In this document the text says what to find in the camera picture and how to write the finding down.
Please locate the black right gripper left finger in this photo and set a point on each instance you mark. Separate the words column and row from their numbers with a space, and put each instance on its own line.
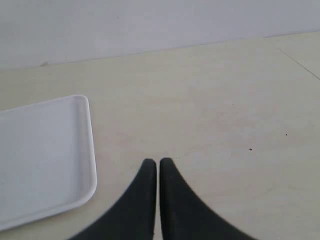
column 132, row 217

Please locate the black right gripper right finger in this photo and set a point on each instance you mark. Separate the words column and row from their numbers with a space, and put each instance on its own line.
column 184, row 216

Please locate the white plastic tray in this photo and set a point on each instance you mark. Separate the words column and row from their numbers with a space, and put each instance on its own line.
column 47, row 160

